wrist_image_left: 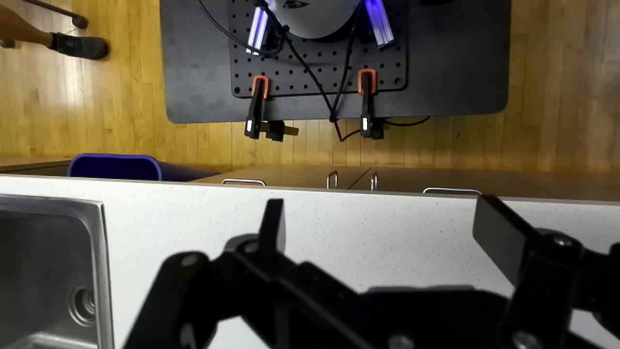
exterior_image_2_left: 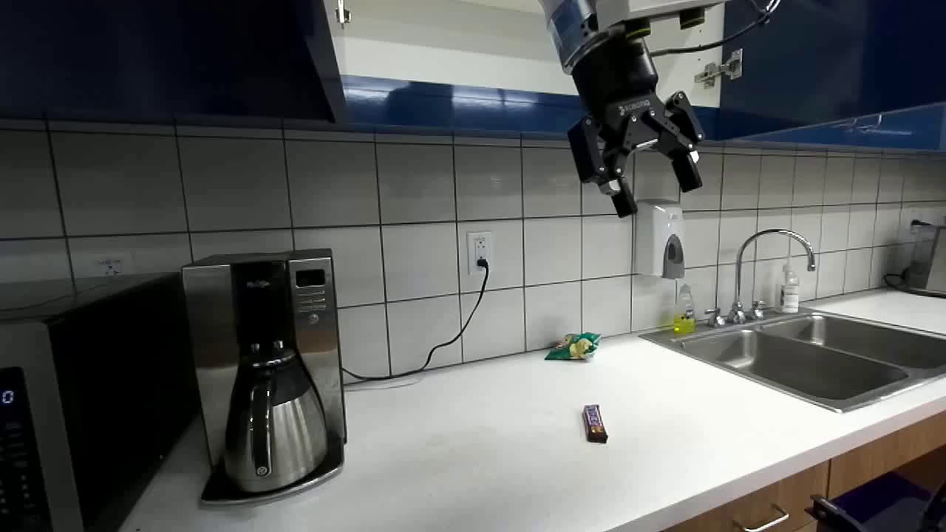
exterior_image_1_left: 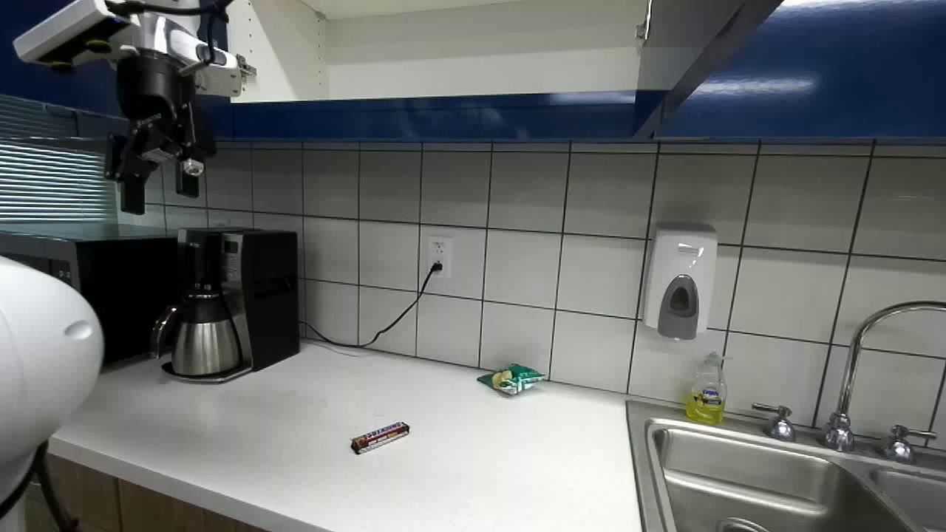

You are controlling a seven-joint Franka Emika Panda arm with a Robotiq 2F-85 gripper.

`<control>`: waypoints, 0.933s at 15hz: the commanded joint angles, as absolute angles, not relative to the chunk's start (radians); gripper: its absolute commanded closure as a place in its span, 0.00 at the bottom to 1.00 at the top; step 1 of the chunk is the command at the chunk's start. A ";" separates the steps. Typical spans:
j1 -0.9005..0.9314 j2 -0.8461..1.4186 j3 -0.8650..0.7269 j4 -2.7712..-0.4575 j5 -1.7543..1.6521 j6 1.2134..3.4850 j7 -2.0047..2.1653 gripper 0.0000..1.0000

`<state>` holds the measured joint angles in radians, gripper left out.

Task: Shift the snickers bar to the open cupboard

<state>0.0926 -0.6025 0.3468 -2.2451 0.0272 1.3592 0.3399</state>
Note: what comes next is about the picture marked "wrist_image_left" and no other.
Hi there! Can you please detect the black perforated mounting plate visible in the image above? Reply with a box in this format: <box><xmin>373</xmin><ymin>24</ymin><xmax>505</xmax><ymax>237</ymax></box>
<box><xmin>226</xmin><ymin>0</ymin><xmax>408</xmax><ymax>99</ymax></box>

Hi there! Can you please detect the blue bin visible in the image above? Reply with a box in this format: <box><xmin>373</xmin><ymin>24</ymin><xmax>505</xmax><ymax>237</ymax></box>
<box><xmin>65</xmin><ymin>152</ymin><xmax>214</xmax><ymax>183</ymax></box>

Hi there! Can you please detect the orange black clamp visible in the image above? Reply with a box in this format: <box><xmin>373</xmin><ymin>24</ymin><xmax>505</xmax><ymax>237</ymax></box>
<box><xmin>243</xmin><ymin>76</ymin><xmax>270</xmax><ymax>140</ymax></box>
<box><xmin>356</xmin><ymin>68</ymin><xmax>383</xmax><ymax>140</ymax></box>

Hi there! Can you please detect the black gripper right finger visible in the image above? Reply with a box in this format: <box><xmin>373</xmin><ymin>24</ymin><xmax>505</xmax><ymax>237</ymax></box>
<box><xmin>472</xmin><ymin>196</ymin><xmax>620</xmax><ymax>349</ymax></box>

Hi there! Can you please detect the right orange black clamp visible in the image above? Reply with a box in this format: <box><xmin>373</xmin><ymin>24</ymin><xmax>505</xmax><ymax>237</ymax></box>
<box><xmin>356</xmin><ymin>68</ymin><xmax>383</xmax><ymax>140</ymax></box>

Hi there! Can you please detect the left orange black clamp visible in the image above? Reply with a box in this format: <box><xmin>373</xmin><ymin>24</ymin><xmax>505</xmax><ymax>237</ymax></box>
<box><xmin>243</xmin><ymin>76</ymin><xmax>270</xmax><ymax>140</ymax></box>

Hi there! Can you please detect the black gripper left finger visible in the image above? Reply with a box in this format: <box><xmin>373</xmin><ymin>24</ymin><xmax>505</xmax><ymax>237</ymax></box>
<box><xmin>123</xmin><ymin>200</ymin><xmax>362</xmax><ymax>349</ymax></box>

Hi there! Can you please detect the black shoe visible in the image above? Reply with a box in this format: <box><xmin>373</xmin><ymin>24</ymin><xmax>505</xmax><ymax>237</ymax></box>
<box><xmin>50</xmin><ymin>34</ymin><xmax>108</xmax><ymax>61</ymax></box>

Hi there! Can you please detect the stainless steel double sink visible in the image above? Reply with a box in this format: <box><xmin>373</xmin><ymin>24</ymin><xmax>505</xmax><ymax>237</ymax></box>
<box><xmin>0</xmin><ymin>194</ymin><xmax>114</xmax><ymax>349</ymax></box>

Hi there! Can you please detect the dark robot base platform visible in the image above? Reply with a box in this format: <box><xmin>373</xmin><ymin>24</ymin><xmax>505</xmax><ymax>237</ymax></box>
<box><xmin>160</xmin><ymin>0</ymin><xmax>511</xmax><ymax>125</ymax></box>

